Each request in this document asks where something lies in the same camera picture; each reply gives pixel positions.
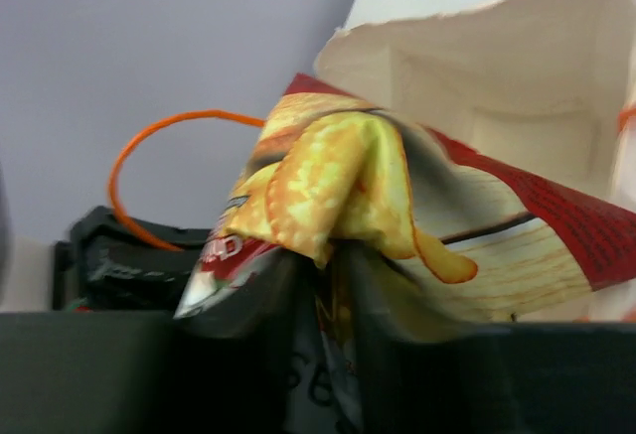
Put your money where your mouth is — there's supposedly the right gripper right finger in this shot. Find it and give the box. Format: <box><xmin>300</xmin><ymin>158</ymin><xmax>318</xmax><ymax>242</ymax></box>
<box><xmin>342</xmin><ymin>244</ymin><xmax>635</xmax><ymax>433</ymax></box>

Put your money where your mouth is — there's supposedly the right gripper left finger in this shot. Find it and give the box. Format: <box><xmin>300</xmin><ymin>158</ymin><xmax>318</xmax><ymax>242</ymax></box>
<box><xmin>0</xmin><ymin>310</ymin><xmax>319</xmax><ymax>434</ymax></box>

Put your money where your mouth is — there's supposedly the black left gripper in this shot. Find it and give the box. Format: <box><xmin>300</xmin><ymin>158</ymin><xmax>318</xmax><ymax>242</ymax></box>
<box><xmin>52</xmin><ymin>206</ymin><xmax>208</xmax><ymax>312</ymax></box>

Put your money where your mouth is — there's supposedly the red Chuba cassava chips bag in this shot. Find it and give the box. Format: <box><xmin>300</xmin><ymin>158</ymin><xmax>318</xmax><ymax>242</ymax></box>
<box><xmin>172</xmin><ymin>73</ymin><xmax>636</xmax><ymax>434</ymax></box>

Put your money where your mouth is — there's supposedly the white paper bag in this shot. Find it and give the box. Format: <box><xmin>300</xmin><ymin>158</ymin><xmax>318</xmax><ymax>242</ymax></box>
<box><xmin>314</xmin><ymin>0</ymin><xmax>635</xmax><ymax>322</ymax></box>

